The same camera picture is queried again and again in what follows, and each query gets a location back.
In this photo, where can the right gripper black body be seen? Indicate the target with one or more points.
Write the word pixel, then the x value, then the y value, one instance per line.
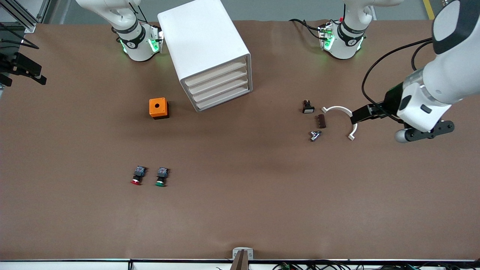
pixel 6 65

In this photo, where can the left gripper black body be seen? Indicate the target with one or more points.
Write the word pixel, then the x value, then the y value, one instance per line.
pixel 391 98

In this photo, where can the white plastic drawer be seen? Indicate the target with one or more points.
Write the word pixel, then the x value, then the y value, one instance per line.
pixel 215 75

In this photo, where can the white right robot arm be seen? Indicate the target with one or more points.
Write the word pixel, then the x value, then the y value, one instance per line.
pixel 138 48

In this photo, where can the red push button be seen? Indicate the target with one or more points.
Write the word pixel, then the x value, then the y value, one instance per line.
pixel 139 171

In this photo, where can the green push button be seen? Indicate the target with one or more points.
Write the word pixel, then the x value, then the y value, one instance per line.
pixel 162 173

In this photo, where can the white drawer cabinet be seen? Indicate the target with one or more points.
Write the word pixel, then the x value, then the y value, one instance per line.
pixel 202 37

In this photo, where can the brown terminal block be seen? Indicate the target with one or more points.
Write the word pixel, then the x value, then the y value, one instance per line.
pixel 321 121

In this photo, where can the chrome tee fitting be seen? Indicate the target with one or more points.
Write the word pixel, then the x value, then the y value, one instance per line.
pixel 315 135

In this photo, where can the orange box with round hole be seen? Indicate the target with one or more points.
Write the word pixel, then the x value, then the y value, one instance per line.
pixel 157 108

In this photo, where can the white curved bracket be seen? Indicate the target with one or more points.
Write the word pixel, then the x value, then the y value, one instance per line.
pixel 337 108

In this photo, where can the aluminium frame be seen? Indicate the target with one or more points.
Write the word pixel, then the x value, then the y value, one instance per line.
pixel 30 27

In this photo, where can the black switch with white face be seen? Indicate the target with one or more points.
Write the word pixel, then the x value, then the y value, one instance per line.
pixel 308 109

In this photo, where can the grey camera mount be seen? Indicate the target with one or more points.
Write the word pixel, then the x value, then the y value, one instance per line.
pixel 242 255

